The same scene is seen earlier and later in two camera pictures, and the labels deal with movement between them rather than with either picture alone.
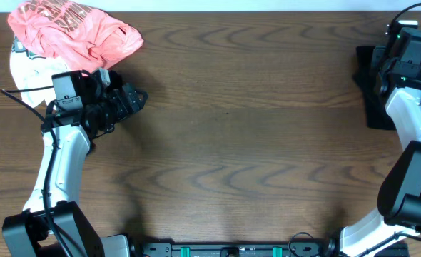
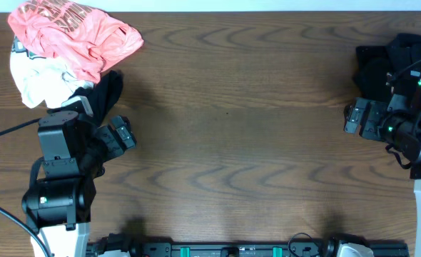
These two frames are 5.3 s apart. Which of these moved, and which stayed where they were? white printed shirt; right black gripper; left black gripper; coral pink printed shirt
Moved: left black gripper; right black gripper
Stayed: coral pink printed shirt; white printed shirt
